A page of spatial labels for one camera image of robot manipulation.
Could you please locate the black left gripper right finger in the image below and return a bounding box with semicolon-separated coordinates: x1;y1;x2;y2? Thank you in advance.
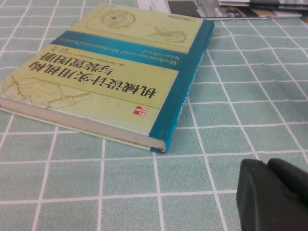
267;157;308;209

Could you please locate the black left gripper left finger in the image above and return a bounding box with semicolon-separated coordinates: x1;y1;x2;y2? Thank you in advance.
235;158;308;231

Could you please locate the yellow teal hardcover book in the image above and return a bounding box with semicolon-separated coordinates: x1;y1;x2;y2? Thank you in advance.
0;2;215;154

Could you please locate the white office photo brochure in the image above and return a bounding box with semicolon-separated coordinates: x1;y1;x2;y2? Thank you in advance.
136;0;303;20
218;0;308;11

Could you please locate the green white checkered tablecloth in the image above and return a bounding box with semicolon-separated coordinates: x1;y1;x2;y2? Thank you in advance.
0;0;308;231

